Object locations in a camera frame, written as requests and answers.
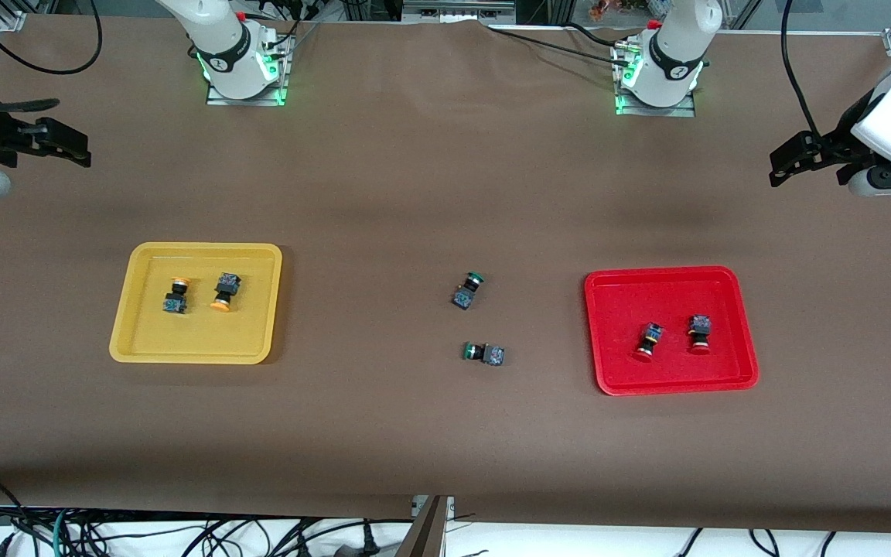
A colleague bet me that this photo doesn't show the red plastic tray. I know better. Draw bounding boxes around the red plastic tray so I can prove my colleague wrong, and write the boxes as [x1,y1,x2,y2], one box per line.
[584,266,760,397]

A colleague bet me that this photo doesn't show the long black table cable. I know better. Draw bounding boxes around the long black table cable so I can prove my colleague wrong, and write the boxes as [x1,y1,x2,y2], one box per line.
[480,22,632,72]

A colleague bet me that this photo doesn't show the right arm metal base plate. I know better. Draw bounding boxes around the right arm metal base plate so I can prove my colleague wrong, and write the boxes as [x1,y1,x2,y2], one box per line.
[206,31,293,108]

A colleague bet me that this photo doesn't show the brown table cover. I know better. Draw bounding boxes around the brown table cover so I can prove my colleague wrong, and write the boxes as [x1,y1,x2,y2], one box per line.
[0,14,891,535]

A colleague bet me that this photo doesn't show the red push button switch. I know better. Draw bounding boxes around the red push button switch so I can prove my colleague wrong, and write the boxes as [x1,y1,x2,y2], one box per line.
[633,322,664,363]
[687,314,713,355]

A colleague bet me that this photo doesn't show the tangled black floor cables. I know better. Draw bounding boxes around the tangled black floor cables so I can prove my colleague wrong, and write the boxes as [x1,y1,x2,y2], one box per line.
[67,511,415,557]

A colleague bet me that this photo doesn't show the aluminium frame post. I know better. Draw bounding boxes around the aluminium frame post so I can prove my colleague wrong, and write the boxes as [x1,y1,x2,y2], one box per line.
[395,495,456,557]

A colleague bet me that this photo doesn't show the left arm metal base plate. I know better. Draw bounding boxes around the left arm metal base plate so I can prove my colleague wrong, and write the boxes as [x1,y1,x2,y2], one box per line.
[614,43,698,118]

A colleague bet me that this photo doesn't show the yellow push button switch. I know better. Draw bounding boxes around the yellow push button switch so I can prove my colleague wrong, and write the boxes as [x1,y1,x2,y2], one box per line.
[162,276,191,315]
[210,272,241,313]

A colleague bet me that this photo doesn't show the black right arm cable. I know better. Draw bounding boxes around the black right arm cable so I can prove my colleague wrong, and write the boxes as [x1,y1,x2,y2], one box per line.
[0,0,104,115]

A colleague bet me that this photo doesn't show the short black table cable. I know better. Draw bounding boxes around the short black table cable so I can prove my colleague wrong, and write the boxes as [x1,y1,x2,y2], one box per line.
[565,22,628,49]

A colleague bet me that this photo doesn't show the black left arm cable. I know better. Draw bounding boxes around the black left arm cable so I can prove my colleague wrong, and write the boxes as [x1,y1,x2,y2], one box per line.
[780,0,825,140]

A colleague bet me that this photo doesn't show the grey background equipment box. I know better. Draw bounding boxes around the grey background equipment box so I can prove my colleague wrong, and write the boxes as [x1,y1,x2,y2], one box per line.
[403,0,516,22]

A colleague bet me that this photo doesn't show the green push button switch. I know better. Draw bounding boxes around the green push button switch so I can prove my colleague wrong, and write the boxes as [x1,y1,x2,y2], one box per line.
[463,342,505,367]
[451,271,486,311]

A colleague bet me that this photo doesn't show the teal floor cable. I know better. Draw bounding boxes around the teal floor cable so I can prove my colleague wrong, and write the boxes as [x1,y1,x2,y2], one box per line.
[49,507,71,557]

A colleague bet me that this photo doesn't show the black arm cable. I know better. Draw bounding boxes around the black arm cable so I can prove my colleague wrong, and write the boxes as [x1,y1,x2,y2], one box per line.
[780,0,825,140]
[0,0,104,115]

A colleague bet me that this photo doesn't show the yellow plastic tray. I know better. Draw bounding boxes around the yellow plastic tray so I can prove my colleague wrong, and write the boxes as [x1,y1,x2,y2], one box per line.
[109,242,283,365]

